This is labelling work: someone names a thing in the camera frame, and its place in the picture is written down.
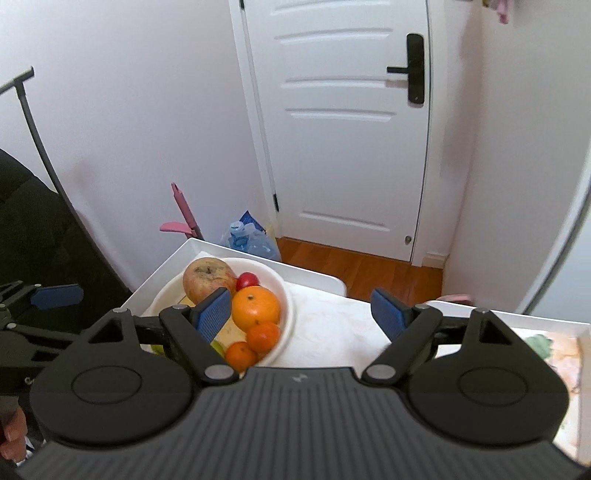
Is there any white bowl with duck print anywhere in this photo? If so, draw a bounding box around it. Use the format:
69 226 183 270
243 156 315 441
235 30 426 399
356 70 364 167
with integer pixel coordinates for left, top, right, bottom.
145 257 295 367

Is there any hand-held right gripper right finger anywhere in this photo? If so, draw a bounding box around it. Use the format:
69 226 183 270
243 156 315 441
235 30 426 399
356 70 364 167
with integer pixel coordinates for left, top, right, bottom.
361 288 513 386

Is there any blue plastic bag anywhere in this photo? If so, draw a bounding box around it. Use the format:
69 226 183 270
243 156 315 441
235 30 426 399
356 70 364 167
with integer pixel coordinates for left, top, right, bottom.
239 210 269 234

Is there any pink hanging item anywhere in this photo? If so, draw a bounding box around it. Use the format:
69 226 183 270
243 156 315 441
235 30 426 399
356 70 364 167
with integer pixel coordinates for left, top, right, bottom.
480 0 511 24

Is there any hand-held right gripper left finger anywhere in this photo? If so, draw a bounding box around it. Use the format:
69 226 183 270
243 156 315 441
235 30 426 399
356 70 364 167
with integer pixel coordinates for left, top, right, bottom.
88 288 241 386

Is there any pink mop handle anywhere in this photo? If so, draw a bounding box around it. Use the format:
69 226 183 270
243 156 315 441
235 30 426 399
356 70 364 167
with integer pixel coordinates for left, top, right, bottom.
159 182 204 241

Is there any dark curved rod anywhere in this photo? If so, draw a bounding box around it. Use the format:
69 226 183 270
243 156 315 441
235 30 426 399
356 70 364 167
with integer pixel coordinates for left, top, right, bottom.
0 67 132 296

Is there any white panel door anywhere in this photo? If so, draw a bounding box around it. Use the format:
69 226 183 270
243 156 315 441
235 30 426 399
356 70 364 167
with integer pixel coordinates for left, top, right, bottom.
240 0 432 266

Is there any large red-yellow apple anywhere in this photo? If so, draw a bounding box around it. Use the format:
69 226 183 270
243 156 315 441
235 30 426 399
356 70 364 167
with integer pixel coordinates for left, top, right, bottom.
183 257 238 304

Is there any large orange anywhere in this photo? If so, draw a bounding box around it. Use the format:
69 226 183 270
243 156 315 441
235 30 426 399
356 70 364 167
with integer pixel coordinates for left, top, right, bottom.
231 286 281 332

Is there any small tangerine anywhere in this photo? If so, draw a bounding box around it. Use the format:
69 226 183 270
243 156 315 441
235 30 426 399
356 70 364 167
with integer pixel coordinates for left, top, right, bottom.
246 322 281 355
225 342 258 374

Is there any black chair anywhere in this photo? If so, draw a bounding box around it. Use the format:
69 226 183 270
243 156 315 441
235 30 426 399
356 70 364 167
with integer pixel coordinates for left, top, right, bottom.
0 148 134 319

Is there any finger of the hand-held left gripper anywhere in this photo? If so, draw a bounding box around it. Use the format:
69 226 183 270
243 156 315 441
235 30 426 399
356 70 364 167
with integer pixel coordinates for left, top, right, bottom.
0 322 80 364
0 281 85 319

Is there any blue water bottle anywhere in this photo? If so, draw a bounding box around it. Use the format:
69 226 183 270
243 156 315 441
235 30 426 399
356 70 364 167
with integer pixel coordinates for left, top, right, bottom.
221 220 282 263

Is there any black door lock handle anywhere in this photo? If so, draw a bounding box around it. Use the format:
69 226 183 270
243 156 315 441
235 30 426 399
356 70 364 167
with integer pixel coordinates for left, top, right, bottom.
387 33 426 104

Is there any person's left hand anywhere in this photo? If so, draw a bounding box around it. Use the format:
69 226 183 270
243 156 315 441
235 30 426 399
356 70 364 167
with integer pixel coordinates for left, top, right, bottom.
0 405 28 465

